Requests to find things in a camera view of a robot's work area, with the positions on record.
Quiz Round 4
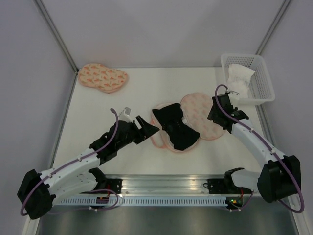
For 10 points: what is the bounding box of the floral mesh laundry bag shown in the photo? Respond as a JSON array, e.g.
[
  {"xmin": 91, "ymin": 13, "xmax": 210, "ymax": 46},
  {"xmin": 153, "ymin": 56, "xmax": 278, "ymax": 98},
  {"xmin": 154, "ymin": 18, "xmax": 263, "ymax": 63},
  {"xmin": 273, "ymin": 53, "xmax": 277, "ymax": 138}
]
[{"xmin": 150, "ymin": 93, "xmax": 225, "ymax": 153}]

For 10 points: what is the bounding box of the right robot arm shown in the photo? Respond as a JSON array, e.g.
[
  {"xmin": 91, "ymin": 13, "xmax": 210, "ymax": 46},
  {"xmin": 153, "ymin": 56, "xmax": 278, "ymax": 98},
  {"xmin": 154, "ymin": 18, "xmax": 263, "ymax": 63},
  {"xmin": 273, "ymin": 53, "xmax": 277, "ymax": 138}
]
[{"xmin": 207, "ymin": 94, "xmax": 301, "ymax": 203}]

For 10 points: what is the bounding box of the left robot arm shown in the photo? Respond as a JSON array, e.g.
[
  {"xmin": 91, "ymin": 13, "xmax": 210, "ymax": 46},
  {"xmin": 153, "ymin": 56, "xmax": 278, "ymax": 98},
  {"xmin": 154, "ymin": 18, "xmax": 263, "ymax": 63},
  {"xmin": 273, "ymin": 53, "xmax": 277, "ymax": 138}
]
[{"xmin": 17, "ymin": 116, "xmax": 159, "ymax": 219}]

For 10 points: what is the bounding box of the right aluminium frame post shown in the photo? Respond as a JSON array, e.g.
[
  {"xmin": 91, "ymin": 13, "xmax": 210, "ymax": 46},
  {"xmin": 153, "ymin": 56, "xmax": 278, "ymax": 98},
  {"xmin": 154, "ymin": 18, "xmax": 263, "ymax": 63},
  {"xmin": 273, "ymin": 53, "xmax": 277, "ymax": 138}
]
[{"xmin": 255, "ymin": 0, "xmax": 293, "ymax": 55}]

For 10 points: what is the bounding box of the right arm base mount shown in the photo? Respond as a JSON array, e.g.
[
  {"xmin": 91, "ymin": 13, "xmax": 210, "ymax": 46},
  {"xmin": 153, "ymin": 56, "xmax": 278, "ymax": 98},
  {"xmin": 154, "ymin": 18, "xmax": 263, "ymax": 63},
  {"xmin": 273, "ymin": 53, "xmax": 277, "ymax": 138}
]
[{"xmin": 203, "ymin": 178, "xmax": 252, "ymax": 196}]

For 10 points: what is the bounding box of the white bra in basket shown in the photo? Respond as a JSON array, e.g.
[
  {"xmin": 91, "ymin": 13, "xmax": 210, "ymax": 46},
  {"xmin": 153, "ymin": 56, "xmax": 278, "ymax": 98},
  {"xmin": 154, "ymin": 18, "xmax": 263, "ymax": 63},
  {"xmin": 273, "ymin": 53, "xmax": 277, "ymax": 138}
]
[{"xmin": 227, "ymin": 64, "xmax": 255, "ymax": 98}]

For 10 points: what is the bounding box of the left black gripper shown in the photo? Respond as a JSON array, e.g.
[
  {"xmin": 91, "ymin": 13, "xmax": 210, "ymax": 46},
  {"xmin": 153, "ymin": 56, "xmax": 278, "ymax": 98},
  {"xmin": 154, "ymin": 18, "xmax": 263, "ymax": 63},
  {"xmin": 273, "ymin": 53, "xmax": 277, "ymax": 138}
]
[{"xmin": 116, "ymin": 116, "xmax": 159, "ymax": 150}]

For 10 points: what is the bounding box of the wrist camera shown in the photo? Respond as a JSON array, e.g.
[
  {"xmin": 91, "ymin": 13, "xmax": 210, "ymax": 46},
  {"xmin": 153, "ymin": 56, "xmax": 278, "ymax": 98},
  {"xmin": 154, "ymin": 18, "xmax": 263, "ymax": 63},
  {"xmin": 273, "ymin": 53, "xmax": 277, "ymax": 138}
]
[
  {"xmin": 118, "ymin": 107, "xmax": 133, "ymax": 122},
  {"xmin": 226, "ymin": 90, "xmax": 240, "ymax": 106}
]

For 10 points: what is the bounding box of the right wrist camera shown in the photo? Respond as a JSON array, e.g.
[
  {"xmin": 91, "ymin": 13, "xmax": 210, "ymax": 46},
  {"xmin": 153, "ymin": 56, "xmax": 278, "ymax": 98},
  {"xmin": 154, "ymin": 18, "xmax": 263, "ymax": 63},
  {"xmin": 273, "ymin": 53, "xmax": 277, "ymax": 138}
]
[{"xmin": 226, "ymin": 90, "xmax": 240, "ymax": 106}]

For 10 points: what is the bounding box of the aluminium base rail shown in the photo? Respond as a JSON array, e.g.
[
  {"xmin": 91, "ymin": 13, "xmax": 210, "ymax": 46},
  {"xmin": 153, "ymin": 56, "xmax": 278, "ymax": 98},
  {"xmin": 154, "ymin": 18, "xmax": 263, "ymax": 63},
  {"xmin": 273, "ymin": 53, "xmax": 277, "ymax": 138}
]
[{"xmin": 80, "ymin": 174, "xmax": 260, "ymax": 196}]

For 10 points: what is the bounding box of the aluminium frame post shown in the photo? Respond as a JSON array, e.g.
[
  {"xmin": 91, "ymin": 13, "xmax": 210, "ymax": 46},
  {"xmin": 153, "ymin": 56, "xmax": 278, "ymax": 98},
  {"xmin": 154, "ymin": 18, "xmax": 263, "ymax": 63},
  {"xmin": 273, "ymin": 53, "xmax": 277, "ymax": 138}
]
[
  {"xmin": 255, "ymin": 0, "xmax": 293, "ymax": 55},
  {"xmin": 33, "ymin": 0, "xmax": 79, "ymax": 74}
]

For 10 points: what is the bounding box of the left aluminium frame post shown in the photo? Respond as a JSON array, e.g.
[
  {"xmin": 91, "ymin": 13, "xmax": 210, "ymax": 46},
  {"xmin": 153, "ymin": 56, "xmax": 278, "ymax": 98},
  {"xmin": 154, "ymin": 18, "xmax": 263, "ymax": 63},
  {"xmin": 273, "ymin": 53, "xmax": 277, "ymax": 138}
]
[{"xmin": 33, "ymin": 0, "xmax": 79, "ymax": 74}]

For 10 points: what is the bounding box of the white slotted cable duct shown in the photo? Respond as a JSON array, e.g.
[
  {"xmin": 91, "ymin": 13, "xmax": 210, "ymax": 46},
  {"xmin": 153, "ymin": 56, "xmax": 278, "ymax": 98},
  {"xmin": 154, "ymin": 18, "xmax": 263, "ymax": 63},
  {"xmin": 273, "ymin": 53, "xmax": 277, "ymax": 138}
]
[{"xmin": 58, "ymin": 196, "xmax": 227, "ymax": 207}]

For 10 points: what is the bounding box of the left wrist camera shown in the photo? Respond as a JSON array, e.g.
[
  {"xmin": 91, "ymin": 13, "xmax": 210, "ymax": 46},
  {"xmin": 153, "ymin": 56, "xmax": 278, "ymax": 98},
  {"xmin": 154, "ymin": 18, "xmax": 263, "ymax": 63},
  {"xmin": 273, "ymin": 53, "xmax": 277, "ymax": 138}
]
[{"xmin": 118, "ymin": 107, "xmax": 133, "ymax": 122}]

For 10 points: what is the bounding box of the white perforated plastic basket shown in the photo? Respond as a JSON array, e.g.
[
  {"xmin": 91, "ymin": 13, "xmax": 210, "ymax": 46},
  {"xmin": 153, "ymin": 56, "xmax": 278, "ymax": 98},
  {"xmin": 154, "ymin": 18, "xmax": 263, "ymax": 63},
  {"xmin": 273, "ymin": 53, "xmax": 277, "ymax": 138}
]
[{"xmin": 217, "ymin": 53, "xmax": 275, "ymax": 105}]

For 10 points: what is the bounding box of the black bra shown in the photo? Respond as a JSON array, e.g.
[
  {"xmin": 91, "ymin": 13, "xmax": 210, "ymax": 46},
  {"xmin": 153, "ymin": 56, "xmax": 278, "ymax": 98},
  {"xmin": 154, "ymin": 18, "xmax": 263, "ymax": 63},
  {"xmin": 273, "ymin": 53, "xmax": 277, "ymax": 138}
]
[{"xmin": 151, "ymin": 103, "xmax": 200, "ymax": 152}]

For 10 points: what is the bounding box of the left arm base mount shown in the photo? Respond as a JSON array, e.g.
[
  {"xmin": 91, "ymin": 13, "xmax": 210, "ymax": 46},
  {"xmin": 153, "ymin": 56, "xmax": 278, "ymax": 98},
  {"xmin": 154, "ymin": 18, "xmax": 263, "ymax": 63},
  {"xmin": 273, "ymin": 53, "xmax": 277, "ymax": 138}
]
[{"xmin": 94, "ymin": 179, "xmax": 122, "ymax": 204}]

